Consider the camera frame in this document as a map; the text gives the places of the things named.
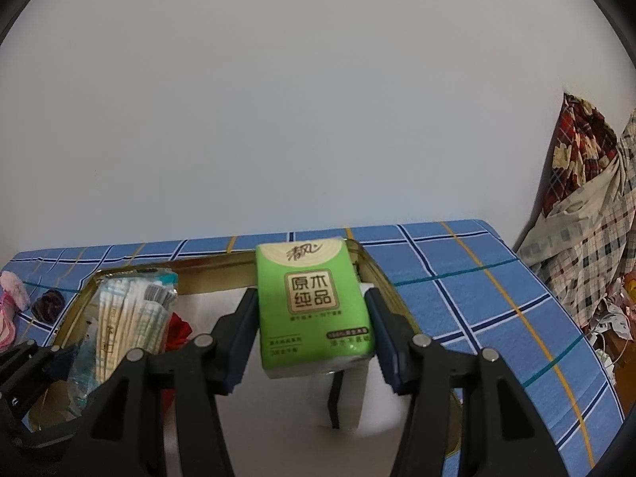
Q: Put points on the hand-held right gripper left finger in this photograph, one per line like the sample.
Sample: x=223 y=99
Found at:
x=238 y=357

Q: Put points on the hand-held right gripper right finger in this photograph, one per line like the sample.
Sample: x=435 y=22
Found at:
x=392 y=357

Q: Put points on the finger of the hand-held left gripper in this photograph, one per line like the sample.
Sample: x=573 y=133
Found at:
x=44 y=435
x=57 y=365

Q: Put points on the pink printed cloth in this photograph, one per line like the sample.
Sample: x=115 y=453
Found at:
x=6 y=330

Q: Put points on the pink fluffy powder puff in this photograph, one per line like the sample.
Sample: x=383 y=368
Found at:
x=14 y=288

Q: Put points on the green tissue packet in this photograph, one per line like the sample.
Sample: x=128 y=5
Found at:
x=313 y=298

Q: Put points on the gold metal tin box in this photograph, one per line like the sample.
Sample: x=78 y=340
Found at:
x=213 y=263

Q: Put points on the white foam block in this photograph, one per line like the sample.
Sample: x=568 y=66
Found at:
x=353 y=397

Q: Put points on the dark purple scrunchie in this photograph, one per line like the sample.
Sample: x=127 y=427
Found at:
x=47 y=305

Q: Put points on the red cloth piece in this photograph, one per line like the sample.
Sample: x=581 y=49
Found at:
x=179 y=333

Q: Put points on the bag of cotton swabs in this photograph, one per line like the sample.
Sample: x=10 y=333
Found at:
x=124 y=318

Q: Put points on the blue plaid sheet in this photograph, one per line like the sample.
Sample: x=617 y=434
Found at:
x=447 y=283

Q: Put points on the beige checked cloth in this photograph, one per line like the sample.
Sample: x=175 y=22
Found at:
x=586 y=253

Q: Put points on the yellow object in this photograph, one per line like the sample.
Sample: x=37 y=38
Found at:
x=631 y=285

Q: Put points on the red patterned cloth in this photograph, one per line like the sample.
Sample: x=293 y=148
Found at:
x=576 y=149

